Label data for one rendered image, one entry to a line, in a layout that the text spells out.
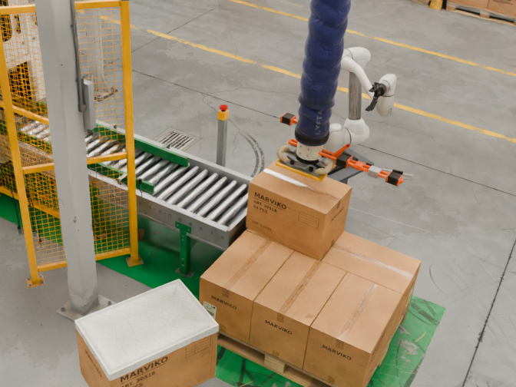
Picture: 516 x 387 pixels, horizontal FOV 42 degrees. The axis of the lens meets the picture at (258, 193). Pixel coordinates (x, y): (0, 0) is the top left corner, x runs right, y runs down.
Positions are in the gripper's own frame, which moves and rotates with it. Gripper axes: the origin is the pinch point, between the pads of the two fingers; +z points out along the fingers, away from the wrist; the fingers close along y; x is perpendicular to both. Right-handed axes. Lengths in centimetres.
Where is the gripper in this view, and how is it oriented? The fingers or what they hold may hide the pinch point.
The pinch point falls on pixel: (369, 100)
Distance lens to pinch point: 441.9
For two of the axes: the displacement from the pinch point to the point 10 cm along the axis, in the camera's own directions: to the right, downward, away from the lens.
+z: -4.9, 4.7, -7.3
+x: -8.7, -3.4, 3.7
